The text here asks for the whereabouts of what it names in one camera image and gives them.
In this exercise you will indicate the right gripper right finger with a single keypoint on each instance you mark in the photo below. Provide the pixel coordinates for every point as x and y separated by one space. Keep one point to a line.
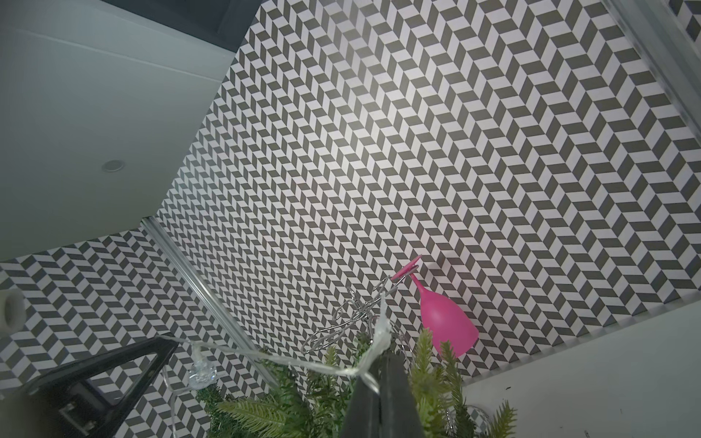
392 413

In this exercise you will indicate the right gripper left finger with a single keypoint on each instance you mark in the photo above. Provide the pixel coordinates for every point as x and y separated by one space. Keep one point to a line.
64 402

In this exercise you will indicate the clear bulb string light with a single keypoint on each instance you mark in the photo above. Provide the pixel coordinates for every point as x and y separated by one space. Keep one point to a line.
285 361

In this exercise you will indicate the light green christmas tree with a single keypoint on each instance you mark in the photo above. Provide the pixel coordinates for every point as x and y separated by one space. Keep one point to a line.
426 401

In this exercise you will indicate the pink plastic wine glass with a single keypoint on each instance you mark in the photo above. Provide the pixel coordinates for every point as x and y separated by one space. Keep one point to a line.
442 316

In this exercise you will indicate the chrome wire glass rack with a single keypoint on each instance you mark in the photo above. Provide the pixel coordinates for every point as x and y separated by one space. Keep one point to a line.
355 313

